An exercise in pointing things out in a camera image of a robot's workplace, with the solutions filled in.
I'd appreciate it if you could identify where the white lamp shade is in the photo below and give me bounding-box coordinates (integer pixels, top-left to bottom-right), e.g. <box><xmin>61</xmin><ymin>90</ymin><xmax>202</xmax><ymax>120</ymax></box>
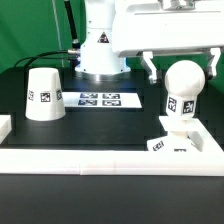
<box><xmin>25</xmin><ymin>67</ymin><xmax>66</xmax><ymax>121</ymax></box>

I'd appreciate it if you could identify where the white lamp base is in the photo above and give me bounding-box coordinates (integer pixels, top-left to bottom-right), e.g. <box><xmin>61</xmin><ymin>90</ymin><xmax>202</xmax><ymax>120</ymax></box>
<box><xmin>147</xmin><ymin>116</ymin><xmax>201</xmax><ymax>152</ymax></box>

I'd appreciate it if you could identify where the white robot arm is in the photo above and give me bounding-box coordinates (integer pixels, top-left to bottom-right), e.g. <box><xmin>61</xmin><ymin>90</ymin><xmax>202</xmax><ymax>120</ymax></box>
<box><xmin>76</xmin><ymin>0</ymin><xmax>224</xmax><ymax>83</ymax></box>

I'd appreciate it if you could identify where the black robot cable post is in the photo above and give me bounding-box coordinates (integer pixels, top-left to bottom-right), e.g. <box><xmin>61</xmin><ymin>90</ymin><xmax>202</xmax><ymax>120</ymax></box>
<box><xmin>64</xmin><ymin>0</ymin><xmax>80</xmax><ymax>49</ymax></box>

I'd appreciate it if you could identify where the white marker sheet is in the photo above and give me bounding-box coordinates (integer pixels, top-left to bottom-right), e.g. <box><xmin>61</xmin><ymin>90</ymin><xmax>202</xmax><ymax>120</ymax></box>
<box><xmin>62</xmin><ymin>92</ymin><xmax>141</xmax><ymax>109</ymax></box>

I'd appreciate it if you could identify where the black cable bundle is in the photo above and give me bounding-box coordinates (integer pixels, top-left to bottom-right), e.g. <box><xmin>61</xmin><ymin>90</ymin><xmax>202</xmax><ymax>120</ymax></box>
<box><xmin>13</xmin><ymin>49</ymin><xmax>82</xmax><ymax>68</ymax></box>

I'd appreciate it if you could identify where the white U-shaped fence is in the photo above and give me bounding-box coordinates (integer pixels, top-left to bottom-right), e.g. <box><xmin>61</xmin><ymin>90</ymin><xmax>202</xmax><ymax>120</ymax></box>
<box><xmin>0</xmin><ymin>119</ymin><xmax>224</xmax><ymax>176</ymax></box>

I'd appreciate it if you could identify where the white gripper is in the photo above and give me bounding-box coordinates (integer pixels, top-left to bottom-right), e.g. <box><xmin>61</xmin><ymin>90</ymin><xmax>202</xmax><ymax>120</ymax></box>
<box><xmin>112</xmin><ymin>0</ymin><xmax>224</xmax><ymax>84</ymax></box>

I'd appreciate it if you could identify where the white lamp bulb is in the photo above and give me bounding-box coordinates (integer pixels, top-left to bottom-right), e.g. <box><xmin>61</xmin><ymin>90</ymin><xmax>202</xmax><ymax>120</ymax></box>
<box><xmin>164</xmin><ymin>59</ymin><xmax>206</xmax><ymax>138</ymax></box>

